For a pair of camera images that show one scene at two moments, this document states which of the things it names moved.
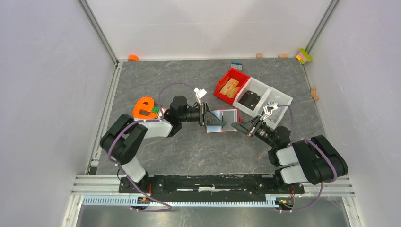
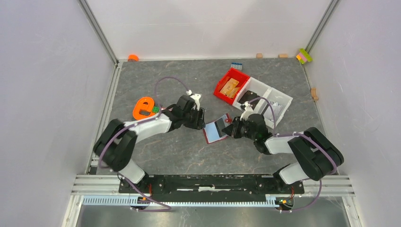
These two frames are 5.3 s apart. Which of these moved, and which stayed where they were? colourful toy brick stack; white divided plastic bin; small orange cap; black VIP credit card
Moved: black VIP credit card
Stayed: white divided plastic bin; small orange cap; colourful toy brick stack
